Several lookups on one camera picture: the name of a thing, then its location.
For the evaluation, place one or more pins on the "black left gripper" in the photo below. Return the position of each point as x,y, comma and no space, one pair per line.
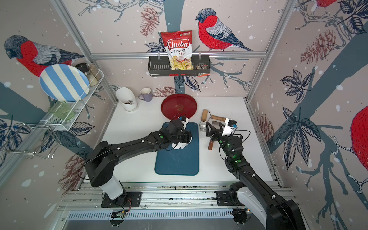
188,137

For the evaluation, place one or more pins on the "metal spatula wooden handle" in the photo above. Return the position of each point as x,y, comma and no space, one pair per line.
210,146

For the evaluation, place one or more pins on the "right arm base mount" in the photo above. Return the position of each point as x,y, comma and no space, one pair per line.
227,198

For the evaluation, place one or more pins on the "blue striped plate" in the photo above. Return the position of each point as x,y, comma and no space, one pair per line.
63,82

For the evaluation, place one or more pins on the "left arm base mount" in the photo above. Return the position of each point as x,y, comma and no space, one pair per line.
126,200

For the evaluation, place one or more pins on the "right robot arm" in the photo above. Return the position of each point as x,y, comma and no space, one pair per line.
271,209

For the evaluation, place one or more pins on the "purple mug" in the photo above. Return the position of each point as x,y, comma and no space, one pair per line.
146,94

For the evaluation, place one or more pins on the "wooden dough roller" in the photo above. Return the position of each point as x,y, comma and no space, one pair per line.
206,115

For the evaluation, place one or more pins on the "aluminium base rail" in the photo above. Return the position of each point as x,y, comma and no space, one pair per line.
157,202

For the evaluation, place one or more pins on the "green glass cup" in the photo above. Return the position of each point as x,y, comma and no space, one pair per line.
61,110

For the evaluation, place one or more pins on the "clear wire wall shelf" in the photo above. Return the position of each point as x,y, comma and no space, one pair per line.
50,121

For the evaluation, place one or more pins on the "spice jar dark lid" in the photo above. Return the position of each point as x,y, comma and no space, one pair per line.
83,67

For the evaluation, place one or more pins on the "black wire wall basket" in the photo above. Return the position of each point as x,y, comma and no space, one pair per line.
160,67

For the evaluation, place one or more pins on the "white dough piece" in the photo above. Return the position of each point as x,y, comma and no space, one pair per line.
179,145

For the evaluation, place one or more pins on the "red round tray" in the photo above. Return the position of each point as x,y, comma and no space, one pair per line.
178,105

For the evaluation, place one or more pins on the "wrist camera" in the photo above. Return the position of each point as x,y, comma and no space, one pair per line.
230,127
184,120

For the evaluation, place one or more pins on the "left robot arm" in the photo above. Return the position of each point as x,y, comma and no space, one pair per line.
101,162

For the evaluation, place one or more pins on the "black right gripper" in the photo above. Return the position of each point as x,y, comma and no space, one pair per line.
218,134

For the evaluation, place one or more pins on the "Chuba cassava chips bag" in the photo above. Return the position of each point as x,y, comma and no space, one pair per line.
178,46

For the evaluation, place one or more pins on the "white cutlery holder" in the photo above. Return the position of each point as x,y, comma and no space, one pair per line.
127,99

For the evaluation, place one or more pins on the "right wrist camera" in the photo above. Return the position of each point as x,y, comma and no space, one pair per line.
230,127

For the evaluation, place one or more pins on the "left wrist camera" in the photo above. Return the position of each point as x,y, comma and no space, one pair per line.
184,120

